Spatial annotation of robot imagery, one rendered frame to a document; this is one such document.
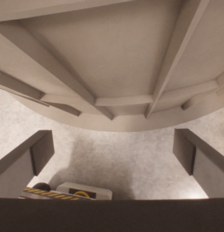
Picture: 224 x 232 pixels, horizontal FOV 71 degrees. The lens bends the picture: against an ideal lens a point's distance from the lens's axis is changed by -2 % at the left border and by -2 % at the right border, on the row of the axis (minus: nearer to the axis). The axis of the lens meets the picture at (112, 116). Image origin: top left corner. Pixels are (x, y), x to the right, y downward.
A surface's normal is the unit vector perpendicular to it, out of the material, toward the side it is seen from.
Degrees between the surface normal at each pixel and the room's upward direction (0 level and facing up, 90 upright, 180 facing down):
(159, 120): 0
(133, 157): 0
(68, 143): 0
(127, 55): 90
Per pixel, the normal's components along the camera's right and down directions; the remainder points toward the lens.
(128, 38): 0.04, 0.99
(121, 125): -0.15, -0.15
